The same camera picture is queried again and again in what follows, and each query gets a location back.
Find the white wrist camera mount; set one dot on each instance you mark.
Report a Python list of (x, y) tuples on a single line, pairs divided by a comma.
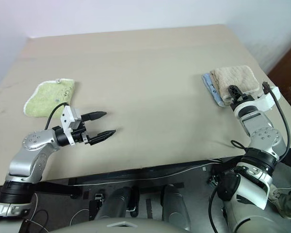
[(266, 100), (68, 123)]

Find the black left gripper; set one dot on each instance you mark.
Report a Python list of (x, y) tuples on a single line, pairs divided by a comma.
[(83, 138)]

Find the folded light green towel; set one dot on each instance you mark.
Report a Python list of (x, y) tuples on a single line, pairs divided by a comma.
[(51, 97)]

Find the dark grey robot leg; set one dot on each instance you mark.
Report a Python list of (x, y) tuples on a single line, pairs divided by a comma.
[(174, 206), (116, 204)]

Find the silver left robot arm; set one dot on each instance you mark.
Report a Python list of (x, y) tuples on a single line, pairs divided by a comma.
[(29, 157)]

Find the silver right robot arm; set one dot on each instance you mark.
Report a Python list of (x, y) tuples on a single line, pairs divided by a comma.
[(264, 136)]

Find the beige towel white trim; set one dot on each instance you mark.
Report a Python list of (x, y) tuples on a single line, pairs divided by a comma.
[(235, 77)]

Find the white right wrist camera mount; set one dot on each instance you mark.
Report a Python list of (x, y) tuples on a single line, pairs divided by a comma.
[(266, 100)]

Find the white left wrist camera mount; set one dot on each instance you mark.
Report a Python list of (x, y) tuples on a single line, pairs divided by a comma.
[(68, 123)]

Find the grey robot torso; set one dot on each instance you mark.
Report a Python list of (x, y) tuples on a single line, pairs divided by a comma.
[(121, 225)]

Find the black metal table frame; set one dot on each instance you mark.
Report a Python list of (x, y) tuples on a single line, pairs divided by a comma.
[(60, 188)]

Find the folded light blue towel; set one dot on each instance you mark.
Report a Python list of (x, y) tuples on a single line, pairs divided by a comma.
[(208, 85)]

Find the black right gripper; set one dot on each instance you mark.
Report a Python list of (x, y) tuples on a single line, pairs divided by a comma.
[(243, 99)]

